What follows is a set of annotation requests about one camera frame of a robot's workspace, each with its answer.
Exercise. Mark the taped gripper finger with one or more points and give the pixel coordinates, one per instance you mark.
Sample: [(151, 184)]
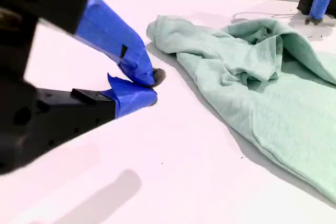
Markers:
[(320, 1), (113, 37), (105, 106)]

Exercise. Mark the pale green T-shirt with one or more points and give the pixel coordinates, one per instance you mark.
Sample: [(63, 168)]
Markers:
[(262, 103)]

